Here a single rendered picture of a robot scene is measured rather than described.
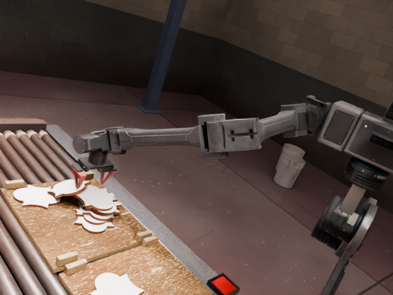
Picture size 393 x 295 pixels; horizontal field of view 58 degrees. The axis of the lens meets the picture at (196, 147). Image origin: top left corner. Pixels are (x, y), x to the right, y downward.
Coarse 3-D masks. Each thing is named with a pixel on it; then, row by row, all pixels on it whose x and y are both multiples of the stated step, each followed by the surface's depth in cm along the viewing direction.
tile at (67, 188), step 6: (66, 180) 129; (72, 180) 128; (54, 186) 125; (60, 186) 124; (66, 186) 123; (72, 186) 122; (84, 186) 121; (48, 192) 122; (54, 192) 120; (60, 192) 119; (66, 192) 118; (72, 192) 117; (78, 192) 118
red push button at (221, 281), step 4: (216, 280) 112; (220, 280) 112; (224, 280) 113; (216, 284) 110; (220, 284) 111; (224, 284) 111; (228, 284) 112; (232, 284) 112; (220, 288) 109; (224, 288) 110; (228, 288) 110; (232, 288) 111; (224, 292) 108; (228, 292) 109
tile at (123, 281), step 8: (96, 280) 94; (104, 280) 95; (112, 280) 96; (120, 280) 97; (128, 280) 98; (96, 288) 92; (104, 288) 93; (112, 288) 94; (120, 288) 95; (128, 288) 95; (136, 288) 96
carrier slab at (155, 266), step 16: (112, 256) 106; (128, 256) 108; (144, 256) 110; (160, 256) 113; (80, 272) 97; (96, 272) 98; (112, 272) 100; (128, 272) 102; (144, 272) 104; (160, 272) 106; (176, 272) 108; (80, 288) 92; (144, 288) 99; (160, 288) 100; (176, 288) 102; (192, 288) 104
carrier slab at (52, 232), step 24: (0, 192) 119; (24, 216) 110; (48, 216) 113; (72, 216) 117; (120, 216) 125; (48, 240) 104; (72, 240) 107; (96, 240) 110; (120, 240) 114; (48, 264) 96
